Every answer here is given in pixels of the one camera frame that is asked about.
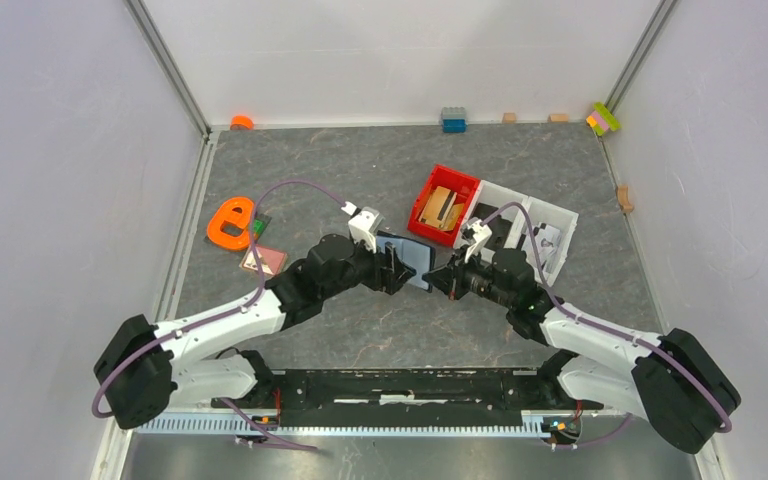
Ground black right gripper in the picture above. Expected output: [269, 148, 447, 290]
[423, 245, 513, 309]

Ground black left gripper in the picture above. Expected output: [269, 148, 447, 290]
[321, 232, 416, 300]

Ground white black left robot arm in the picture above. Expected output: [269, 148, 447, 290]
[92, 234, 416, 430]

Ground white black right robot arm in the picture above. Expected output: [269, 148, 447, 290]
[423, 249, 742, 454]

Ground stack of gold credit cards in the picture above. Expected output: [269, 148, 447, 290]
[419, 186, 464, 232]

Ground white cards in bin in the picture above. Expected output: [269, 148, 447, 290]
[532, 223, 562, 269]

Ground red plastic bin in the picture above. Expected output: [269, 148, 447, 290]
[407, 164, 480, 247]

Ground pink wooden block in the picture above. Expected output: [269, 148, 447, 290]
[239, 244, 288, 277]

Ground green lego brick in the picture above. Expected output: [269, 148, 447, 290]
[250, 215, 272, 239]

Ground blue grey lego block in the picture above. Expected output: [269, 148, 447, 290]
[440, 107, 468, 134]

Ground orange letter toy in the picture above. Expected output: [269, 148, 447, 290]
[206, 197, 255, 252]

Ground curved wooden arch block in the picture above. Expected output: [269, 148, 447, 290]
[616, 185, 634, 214]

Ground orange round toy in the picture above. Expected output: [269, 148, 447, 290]
[229, 115, 254, 130]

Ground green pink lego stack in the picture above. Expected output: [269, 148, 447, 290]
[585, 102, 621, 137]

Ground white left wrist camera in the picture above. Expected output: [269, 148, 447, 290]
[341, 201, 384, 253]

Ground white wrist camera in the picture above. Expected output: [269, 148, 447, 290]
[341, 201, 384, 253]
[460, 217, 493, 262]

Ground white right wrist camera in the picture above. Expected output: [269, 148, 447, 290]
[460, 217, 493, 262]

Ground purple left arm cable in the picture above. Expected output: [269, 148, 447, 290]
[91, 180, 349, 420]

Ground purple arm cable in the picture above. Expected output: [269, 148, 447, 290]
[483, 201, 734, 435]
[91, 180, 349, 420]

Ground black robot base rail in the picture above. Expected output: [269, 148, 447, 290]
[234, 368, 601, 428]

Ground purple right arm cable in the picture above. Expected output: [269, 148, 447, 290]
[483, 201, 734, 435]

